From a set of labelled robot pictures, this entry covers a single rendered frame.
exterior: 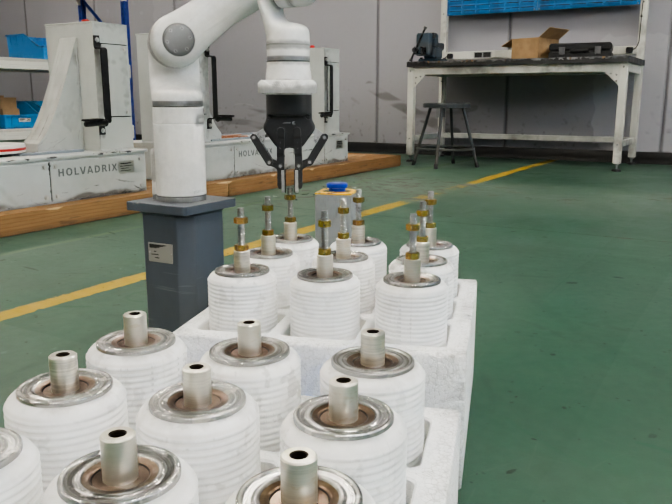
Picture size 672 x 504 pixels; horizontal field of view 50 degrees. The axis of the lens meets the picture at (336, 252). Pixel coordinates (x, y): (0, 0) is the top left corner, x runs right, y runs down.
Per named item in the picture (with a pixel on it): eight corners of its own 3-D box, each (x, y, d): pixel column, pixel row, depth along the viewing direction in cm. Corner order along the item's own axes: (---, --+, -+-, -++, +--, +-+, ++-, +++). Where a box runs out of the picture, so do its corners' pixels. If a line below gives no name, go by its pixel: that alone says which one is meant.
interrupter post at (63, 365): (44, 396, 59) (40, 358, 58) (61, 385, 61) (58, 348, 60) (70, 399, 58) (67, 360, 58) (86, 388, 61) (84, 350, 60)
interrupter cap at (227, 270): (206, 271, 101) (206, 266, 101) (255, 265, 105) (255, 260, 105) (228, 282, 95) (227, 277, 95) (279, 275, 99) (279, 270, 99)
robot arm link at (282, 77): (257, 94, 110) (256, 52, 109) (262, 94, 121) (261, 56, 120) (316, 94, 110) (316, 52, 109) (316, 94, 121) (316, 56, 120)
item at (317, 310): (277, 404, 100) (274, 278, 96) (317, 382, 108) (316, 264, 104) (334, 421, 95) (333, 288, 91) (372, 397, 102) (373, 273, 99)
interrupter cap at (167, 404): (130, 421, 54) (130, 412, 54) (175, 383, 61) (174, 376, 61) (224, 432, 53) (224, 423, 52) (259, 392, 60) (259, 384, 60)
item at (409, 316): (359, 408, 99) (360, 280, 95) (406, 389, 105) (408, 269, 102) (412, 431, 92) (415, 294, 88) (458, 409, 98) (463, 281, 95)
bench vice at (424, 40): (428, 64, 565) (429, 31, 560) (448, 63, 556) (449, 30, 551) (405, 61, 530) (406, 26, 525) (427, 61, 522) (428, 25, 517)
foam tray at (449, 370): (175, 457, 100) (168, 333, 96) (264, 360, 137) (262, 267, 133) (460, 491, 91) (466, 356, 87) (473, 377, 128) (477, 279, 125)
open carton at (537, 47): (520, 62, 568) (522, 33, 563) (567, 61, 541) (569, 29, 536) (500, 61, 547) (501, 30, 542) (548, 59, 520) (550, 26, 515)
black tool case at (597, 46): (553, 61, 540) (554, 46, 538) (613, 59, 525) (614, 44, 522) (547, 59, 510) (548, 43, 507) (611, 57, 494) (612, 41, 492)
